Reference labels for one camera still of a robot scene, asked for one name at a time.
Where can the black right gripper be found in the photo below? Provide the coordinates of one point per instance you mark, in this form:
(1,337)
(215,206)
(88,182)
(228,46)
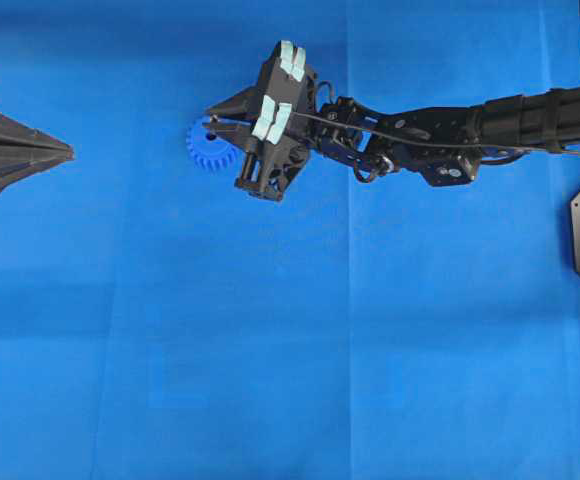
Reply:
(276,135)

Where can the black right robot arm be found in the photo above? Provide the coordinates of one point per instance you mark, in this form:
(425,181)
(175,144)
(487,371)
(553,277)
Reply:
(445,145)

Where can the blue plastic spur gear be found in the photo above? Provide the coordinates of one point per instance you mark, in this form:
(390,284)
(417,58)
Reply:
(208,151)

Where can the blue table mat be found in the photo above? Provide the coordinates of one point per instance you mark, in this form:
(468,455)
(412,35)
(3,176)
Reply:
(158,323)

